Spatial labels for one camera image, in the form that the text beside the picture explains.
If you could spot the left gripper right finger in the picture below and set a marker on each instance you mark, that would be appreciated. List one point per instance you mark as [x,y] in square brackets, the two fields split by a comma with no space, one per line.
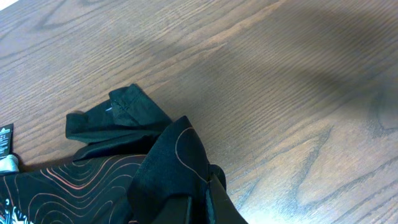
[219,207]

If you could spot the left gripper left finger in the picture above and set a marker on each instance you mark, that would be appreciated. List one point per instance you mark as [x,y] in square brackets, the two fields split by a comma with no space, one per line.
[177,210]

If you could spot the black orange-patterned jersey shirt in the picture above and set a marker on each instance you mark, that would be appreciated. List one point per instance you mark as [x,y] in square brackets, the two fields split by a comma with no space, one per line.
[133,160]

